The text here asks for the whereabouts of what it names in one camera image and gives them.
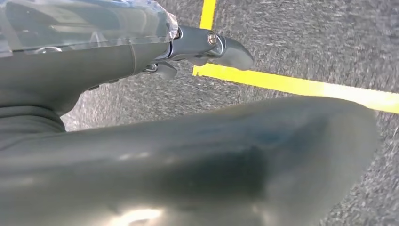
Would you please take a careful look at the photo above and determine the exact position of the yellow floor tape square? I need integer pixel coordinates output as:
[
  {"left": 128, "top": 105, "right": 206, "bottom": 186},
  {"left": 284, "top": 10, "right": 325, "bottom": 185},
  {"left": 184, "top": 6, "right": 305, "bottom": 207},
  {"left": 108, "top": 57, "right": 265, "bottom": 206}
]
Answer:
[{"left": 192, "top": 0, "right": 399, "bottom": 115}]

